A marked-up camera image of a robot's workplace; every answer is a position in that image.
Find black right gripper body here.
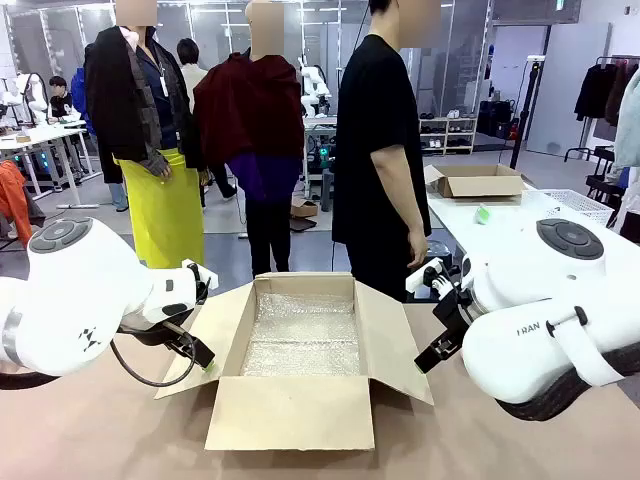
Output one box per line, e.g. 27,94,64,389
432,288,482,352

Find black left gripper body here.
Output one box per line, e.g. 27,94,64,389
117,310,202,352

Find brown cardboard box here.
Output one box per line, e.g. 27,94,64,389
153,271,436,453

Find person's right forearm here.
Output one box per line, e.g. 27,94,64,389
370,145,427,240

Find person's right hand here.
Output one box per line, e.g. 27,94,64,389
406,230,431,272

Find clear bubble wrap sheet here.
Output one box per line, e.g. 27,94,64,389
239,291,363,379

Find mannequin black coat yellow skirt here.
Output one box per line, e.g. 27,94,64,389
83,0,207,271

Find empty open cardboard box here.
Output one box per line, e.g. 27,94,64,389
423,162,537,202

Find white plastic basket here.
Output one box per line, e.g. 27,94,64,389
520,188,616,229

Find grey plastic stool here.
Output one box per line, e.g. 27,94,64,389
319,167,336,212

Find white shoe rack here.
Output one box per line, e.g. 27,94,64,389
418,108,479,156

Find small cardboard box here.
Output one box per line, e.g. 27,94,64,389
290,196,320,219

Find orange garment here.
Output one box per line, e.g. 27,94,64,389
0,159,35,247

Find black luggage bag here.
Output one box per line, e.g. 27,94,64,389
476,98,519,141

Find person in black t-shirt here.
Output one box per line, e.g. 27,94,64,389
331,0,442,304

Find low black bench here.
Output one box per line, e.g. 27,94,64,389
564,145,616,165

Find white metal workbench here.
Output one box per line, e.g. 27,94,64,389
301,115,340,202

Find white desk with metal legs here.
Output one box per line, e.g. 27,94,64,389
0,118,101,210

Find mannequin maroon cape purple sleeves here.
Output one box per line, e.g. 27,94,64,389
192,0,307,279

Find seated person black hair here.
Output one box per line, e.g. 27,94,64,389
48,75,77,120

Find light blue hanging garment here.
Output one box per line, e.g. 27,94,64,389
611,66,640,172

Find clothes rack with dark garments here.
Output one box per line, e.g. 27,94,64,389
573,54,640,128

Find person in white sweater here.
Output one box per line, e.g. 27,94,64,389
175,37,209,115

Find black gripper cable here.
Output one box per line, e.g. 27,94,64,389
109,322,198,389

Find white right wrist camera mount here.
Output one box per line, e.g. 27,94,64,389
405,258,462,297

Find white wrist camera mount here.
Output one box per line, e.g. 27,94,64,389
180,258,221,304
405,258,462,297

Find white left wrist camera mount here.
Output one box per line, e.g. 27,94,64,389
180,258,221,304

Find black braided cable sleeve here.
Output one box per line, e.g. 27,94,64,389
492,344,640,423

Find black camera tripod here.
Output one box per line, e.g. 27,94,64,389
508,56,547,172

